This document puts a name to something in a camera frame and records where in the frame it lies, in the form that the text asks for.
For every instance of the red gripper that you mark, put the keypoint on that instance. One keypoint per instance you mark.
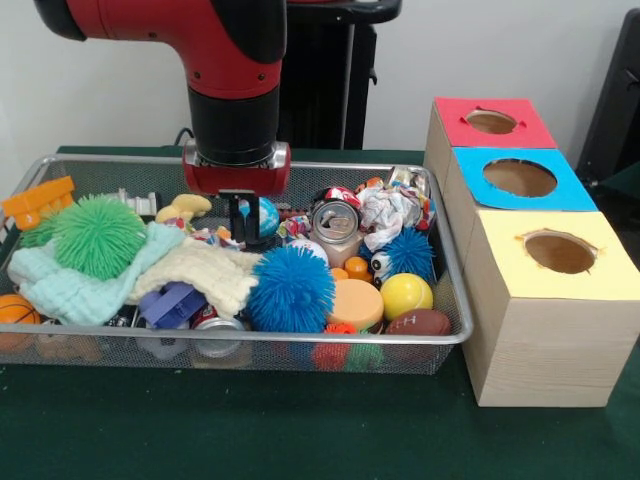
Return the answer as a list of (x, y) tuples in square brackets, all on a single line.
[(235, 177)]

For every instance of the cream knitted cloth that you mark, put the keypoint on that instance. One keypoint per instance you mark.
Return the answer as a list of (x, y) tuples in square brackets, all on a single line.
[(200, 270)]

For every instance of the large green spiky ball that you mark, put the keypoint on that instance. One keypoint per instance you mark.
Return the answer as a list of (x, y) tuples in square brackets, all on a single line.
[(100, 237)]

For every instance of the light blue knitted cloth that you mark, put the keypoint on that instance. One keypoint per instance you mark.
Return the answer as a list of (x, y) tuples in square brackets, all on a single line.
[(75, 295)]

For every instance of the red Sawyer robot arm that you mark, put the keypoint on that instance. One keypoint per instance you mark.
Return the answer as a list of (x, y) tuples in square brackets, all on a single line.
[(225, 50)]

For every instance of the shallow clear mesh bin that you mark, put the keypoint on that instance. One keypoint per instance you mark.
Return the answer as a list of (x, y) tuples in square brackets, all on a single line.
[(250, 335)]

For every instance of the blue globe print ball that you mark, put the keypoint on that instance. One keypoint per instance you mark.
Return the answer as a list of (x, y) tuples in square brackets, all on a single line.
[(269, 217)]

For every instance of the large blue spiky ball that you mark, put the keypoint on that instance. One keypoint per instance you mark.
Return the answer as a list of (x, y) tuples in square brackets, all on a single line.
[(292, 290)]

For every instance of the red soda can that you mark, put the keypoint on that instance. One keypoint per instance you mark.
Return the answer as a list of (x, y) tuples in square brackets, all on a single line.
[(335, 220)]

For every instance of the purple plastic block toy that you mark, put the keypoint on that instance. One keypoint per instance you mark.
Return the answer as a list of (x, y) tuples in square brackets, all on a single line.
[(170, 305)]

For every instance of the small blue spiky ball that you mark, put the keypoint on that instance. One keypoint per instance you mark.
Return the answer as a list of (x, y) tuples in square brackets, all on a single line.
[(410, 250)]

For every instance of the yellow ball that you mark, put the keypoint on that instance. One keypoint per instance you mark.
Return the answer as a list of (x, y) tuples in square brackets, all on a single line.
[(406, 296)]

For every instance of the brown toy football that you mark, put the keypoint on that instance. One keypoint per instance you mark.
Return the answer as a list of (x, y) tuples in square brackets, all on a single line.
[(419, 322)]

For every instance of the orange plastic toy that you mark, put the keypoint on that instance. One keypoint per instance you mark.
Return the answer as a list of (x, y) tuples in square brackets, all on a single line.
[(37, 200)]

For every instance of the orange toy basketball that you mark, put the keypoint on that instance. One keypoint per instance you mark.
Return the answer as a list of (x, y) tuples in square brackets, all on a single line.
[(17, 312)]

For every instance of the dark green side table cloth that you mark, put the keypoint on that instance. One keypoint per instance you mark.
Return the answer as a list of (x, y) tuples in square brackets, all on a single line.
[(625, 180)]

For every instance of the black panel stand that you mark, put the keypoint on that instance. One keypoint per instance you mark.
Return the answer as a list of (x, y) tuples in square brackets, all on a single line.
[(615, 100)]

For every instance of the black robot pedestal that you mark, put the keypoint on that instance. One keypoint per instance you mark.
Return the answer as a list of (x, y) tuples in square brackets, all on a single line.
[(330, 90)]

